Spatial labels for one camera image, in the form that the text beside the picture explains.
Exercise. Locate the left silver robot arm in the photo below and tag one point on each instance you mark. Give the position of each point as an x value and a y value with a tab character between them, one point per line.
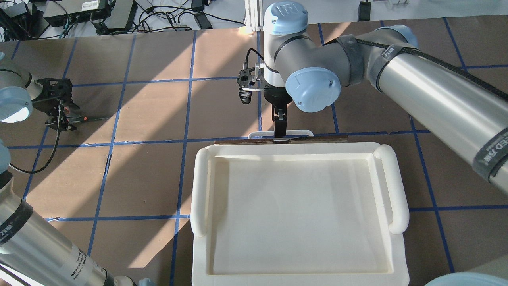
31	248

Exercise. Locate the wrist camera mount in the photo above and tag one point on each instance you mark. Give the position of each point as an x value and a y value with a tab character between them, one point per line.
250	80

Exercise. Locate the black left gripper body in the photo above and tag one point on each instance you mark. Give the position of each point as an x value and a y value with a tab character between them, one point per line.
50	92

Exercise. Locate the brown paper table mat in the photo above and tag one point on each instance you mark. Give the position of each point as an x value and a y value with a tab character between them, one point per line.
121	189

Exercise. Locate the white plastic tray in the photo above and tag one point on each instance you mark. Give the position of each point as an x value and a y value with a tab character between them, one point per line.
318	214

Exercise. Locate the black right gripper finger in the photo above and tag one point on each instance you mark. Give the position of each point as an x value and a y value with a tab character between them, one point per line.
280	125

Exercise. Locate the black power adapter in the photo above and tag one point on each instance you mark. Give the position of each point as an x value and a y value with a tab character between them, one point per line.
364	10

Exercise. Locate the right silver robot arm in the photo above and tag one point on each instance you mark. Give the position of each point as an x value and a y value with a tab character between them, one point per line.
467	114

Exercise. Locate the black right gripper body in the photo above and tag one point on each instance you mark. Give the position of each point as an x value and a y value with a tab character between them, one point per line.
278	97

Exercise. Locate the orange white scissors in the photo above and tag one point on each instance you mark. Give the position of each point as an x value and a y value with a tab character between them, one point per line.
74	117

